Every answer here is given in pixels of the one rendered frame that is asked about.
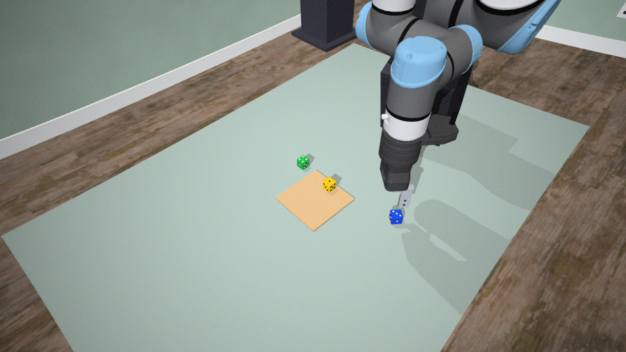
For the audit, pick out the yellow die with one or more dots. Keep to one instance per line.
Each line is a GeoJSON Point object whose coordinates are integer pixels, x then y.
{"type": "Point", "coordinates": [329, 184]}

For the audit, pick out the blue die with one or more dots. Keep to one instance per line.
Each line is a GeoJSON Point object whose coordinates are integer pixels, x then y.
{"type": "Point", "coordinates": [396, 216]}

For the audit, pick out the green die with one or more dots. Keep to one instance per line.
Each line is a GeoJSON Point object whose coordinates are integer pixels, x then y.
{"type": "Point", "coordinates": [303, 162]}

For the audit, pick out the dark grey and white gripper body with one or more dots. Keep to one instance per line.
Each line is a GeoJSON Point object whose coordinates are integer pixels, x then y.
{"type": "Point", "coordinates": [401, 142]}

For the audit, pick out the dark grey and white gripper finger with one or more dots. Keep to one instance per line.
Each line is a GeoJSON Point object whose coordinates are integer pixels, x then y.
{"type": "Point", "coordinates": [405, 197]}

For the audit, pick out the tan flat mat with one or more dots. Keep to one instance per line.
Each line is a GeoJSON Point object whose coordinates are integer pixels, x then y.
{"type": "Point", "coordinates": [311, 203]}

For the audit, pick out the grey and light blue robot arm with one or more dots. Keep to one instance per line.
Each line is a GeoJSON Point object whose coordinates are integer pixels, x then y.
{"type": "Point", "coordinates": [434, 41]}

